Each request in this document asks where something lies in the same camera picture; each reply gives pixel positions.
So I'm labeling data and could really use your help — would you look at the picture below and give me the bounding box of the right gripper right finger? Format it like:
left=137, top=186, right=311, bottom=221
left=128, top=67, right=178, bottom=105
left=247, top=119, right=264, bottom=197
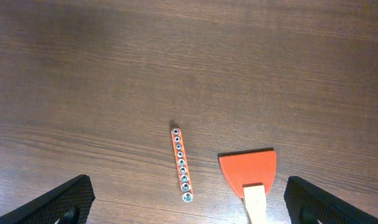
left=284, top=176, right=378, bottom=224

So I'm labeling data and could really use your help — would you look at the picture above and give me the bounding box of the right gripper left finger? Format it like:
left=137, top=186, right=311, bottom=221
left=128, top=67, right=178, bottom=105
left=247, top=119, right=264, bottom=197
left=0, top=174, right=95, bottom=224

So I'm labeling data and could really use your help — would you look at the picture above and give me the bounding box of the orange scraper with wooden handle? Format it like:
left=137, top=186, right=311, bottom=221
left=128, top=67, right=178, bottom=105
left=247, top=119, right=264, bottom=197
left=218, top=147, right=276, bottom=224

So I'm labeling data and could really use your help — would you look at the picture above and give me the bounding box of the orange socket rail with sockets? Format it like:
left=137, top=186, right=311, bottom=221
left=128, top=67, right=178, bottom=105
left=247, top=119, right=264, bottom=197
left=171, top=127, right=194, bottom=203

